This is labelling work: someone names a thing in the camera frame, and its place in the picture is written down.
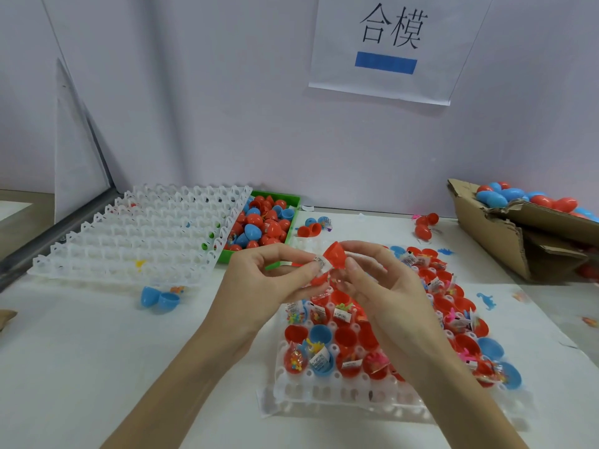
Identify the flat brown cardboard sheet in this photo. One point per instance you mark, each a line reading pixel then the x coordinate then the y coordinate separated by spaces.
pixel 6 319

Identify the clear plastic egg tray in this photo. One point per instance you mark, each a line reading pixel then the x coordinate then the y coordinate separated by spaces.
pixel 136 234
pixel 323 393

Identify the white paper sign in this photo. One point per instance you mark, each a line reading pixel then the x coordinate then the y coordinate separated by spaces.
pixel 454 51

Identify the blue egg shell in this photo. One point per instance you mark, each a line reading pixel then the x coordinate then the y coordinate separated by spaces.
pixel 160 298

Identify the green plastic tray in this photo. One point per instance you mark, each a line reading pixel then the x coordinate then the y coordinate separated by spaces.
pixel 292 197

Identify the clear triangular panel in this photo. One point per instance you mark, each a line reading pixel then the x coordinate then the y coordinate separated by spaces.
pixel 80 149

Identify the small orange toy piece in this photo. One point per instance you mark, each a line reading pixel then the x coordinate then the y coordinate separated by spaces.
pixel 590 322
pixel 177 290

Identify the small white paper slip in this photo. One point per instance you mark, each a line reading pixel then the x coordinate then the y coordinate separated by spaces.
pixel 269 402

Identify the small blue toy piece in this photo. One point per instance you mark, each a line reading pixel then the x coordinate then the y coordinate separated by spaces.
pixel 486 301

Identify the person's left forearm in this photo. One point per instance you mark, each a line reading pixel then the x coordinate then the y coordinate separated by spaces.
pixel 173 402

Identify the person's right forearm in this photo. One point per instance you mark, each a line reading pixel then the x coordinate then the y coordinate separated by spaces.
pixel 468 407

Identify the person's left hand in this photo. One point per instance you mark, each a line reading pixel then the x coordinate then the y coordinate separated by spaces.
pixel 253 294

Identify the grey metal rail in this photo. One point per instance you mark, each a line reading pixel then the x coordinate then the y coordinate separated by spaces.
pixel 51 238

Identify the cardboard box of capsules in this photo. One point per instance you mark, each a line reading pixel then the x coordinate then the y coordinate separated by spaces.
pixel 487 231

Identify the pile of finished eggs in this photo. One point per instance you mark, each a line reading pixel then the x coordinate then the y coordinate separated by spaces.
pixel 529 197

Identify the person's right hand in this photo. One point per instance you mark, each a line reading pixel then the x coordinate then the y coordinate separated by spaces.
pixel 393 299

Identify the small capsule cluster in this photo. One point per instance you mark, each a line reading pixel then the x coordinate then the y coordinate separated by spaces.
pixel 314 225

